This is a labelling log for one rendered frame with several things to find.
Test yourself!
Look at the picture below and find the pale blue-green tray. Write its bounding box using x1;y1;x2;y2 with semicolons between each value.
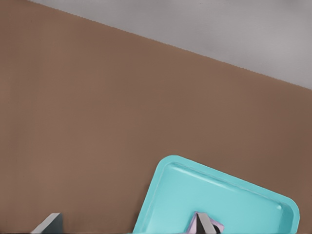
132;154;300;234

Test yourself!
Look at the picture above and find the pale lilac phone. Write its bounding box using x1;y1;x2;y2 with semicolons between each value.
187;211;225;233

